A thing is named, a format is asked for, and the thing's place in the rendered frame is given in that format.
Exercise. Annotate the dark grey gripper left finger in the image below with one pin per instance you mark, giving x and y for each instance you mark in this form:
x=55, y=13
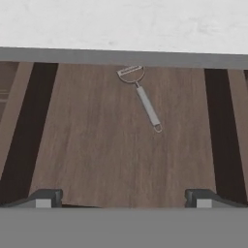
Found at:
x=48, y=196

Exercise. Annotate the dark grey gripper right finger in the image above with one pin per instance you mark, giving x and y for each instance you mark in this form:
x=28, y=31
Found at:
x=198, y=197

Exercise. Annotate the open brown wooden drawer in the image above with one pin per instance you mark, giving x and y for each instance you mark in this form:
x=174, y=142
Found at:
x=122, y=142

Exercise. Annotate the silver metal peeler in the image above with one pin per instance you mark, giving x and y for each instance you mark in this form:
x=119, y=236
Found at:
x=147, y=106

